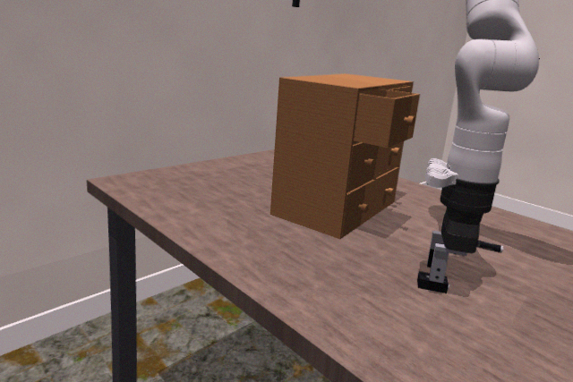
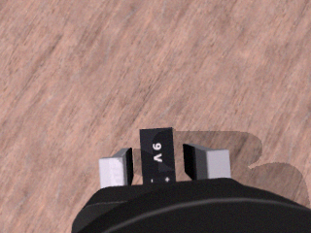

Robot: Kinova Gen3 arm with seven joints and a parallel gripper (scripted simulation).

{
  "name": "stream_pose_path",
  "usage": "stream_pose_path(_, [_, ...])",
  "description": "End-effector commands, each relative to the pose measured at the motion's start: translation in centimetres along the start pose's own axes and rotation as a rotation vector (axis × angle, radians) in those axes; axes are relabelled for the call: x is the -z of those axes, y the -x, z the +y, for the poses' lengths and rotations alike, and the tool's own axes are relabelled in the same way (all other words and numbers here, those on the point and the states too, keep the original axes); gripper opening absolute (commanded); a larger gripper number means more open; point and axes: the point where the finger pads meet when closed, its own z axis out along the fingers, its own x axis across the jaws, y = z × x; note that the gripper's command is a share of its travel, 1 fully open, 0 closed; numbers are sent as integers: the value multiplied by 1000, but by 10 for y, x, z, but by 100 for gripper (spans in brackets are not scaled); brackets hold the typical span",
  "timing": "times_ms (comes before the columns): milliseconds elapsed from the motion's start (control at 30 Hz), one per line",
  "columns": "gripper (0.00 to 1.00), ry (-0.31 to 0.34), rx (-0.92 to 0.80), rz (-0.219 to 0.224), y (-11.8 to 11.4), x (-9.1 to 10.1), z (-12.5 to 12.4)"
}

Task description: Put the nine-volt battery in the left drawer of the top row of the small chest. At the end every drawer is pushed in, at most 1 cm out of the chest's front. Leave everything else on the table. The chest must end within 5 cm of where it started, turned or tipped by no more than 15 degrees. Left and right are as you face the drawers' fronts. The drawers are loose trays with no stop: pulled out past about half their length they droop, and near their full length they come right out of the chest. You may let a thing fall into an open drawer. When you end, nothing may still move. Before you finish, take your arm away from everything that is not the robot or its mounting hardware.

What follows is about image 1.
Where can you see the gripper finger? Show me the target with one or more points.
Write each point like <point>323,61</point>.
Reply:
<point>436,238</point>
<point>439,262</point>

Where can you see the small brown wooden chest of drawers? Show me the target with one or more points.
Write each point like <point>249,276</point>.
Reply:
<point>313,148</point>

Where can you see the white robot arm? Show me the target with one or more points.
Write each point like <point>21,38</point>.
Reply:
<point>488,64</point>

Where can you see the brown wooden drawer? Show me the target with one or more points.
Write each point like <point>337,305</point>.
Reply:
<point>404,89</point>
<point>383,192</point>
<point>383,119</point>
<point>358,206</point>
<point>389,157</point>
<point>362,154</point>

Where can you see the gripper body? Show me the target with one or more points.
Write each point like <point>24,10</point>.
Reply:
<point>468,181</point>

